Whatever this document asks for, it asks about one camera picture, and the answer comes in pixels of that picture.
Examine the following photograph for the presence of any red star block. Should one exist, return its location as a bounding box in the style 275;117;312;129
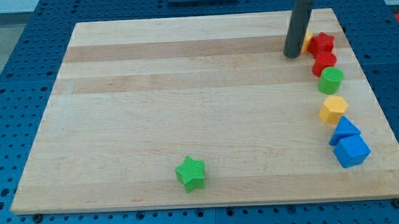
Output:
308;32;335;56

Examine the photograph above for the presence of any red cylinder block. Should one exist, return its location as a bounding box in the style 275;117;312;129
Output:
312;51;337;77

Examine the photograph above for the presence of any blue triangle block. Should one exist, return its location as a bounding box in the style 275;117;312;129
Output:
329;116;361;146

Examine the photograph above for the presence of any green star block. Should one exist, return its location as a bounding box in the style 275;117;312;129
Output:
175;156;205;193

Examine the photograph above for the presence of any yellow heart block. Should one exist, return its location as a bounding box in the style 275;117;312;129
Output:
301;29;313;54

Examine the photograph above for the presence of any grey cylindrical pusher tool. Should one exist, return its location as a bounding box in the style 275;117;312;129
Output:
283;0;313;59

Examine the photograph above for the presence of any wooden board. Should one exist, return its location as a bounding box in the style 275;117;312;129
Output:
11;9;399;215

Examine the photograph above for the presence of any green cylinder block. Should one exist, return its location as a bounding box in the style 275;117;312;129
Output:
317;66;344;95

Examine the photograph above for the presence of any blue cube block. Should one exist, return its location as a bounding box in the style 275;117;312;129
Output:
333;135;371;168

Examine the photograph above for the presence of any yellow hexagon block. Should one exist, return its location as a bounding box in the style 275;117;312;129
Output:
319;95;348;125

